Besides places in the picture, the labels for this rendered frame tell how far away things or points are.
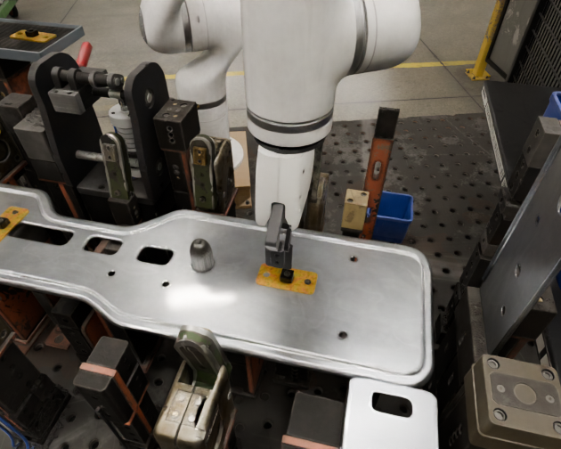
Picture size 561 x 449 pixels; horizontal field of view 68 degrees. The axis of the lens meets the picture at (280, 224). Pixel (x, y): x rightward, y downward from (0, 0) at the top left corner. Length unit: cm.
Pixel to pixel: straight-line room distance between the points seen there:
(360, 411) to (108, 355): 31
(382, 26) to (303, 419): 41
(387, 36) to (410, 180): 93
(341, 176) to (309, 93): 90
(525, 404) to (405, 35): 37
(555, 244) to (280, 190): 26
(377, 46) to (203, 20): 62
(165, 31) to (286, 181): 59
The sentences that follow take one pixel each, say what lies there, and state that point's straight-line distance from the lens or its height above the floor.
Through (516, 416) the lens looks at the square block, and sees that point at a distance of 50.
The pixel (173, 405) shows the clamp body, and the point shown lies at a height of 104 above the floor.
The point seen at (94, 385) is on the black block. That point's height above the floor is 99.
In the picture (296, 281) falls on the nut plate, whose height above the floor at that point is 100.
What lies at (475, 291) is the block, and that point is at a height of 100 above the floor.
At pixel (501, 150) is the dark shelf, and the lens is 88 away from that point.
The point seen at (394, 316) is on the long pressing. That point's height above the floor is 100.
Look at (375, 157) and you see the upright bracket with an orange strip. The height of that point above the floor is 112.
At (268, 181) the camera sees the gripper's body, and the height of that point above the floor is 122.
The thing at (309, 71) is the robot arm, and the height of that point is 132.
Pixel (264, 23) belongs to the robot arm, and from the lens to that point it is 35.
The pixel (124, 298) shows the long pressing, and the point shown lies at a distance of 62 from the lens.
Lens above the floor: 148
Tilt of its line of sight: 45 degrees down
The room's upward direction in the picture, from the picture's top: straight up
